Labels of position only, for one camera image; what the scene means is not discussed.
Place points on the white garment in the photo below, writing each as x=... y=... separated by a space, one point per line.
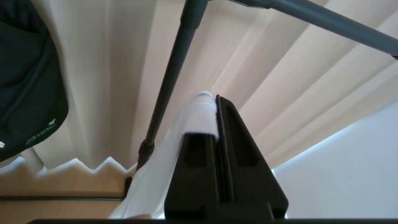
x=199 y=115

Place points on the black shorts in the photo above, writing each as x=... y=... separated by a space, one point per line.
x=25 y=93

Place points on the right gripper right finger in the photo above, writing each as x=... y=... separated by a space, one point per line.
x=258 y=186

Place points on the black clothes rack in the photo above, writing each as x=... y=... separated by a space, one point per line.
x=175 y=62

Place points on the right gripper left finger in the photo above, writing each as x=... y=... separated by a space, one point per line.
x=186 y=189

